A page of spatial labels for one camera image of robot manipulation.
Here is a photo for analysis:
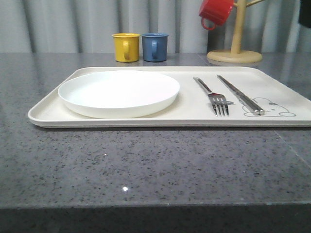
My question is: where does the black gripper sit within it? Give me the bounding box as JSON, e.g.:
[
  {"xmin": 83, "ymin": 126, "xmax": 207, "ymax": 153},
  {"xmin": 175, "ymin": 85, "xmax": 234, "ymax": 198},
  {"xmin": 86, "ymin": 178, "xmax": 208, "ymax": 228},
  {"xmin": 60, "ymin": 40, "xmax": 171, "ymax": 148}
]
[{"xmin": 298, "ymin": 0, "xmax": 311, "ymax": 26}]

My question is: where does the silver metal fork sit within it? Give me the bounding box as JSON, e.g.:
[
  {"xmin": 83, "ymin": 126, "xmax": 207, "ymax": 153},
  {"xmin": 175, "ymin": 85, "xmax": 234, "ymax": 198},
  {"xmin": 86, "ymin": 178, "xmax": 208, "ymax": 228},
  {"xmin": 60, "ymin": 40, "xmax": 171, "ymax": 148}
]
[{"xmin": 193, "ymin": 77, "xmax": 229, "ymax": 116}]

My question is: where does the white round plate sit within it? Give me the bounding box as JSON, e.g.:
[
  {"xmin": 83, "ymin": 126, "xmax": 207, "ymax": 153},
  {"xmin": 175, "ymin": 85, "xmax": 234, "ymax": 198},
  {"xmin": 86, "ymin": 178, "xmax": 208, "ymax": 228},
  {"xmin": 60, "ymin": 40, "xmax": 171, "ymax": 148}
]
[{"xmin": 58, "ymin": 70, "xmax": 180, "ymax": 118}]

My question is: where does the wooden mug tree stand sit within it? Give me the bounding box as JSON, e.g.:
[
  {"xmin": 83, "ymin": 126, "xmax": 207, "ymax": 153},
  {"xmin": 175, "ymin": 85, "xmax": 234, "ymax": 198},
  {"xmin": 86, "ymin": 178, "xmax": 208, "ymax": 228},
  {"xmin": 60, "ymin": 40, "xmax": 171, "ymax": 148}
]
[{"xmin": 207, "ymin": 0, "xmax": 262, "ymax": 63}]

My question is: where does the red mug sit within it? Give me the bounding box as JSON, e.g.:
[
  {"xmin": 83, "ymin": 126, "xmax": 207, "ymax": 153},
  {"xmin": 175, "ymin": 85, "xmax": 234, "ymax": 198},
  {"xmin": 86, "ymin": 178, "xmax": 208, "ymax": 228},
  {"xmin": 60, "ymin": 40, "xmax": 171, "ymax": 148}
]
[{"xmin": 199, "ymin": 0, "xmax": 234, "ymax": 30}]

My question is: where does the cream rabbit serving tray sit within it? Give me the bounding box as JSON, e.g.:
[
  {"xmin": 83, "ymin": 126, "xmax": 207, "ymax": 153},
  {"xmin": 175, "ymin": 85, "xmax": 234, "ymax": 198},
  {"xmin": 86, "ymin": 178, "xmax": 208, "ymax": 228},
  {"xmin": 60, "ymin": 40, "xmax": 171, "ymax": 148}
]
[{"xmin": 28, "ymin": 67, "xmax": 311, "ymax": 128}]

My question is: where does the blue mug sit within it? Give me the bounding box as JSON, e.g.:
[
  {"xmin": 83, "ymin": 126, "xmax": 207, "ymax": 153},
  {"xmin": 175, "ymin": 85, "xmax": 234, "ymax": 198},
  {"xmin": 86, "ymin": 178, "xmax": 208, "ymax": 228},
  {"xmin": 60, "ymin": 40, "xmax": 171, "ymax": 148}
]
[{"xmin": 141, "ymin": 33, "xmax": 169, "ymax": 62}]

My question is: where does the yellow mug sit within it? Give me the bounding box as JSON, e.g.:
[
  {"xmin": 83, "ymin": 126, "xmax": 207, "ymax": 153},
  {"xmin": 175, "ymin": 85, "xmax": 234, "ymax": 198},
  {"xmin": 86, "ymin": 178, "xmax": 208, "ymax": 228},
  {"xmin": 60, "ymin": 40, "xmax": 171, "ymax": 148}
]
[{"xmin": 112, "ymin": 33, "xmax": 140, "ymax": 63}]

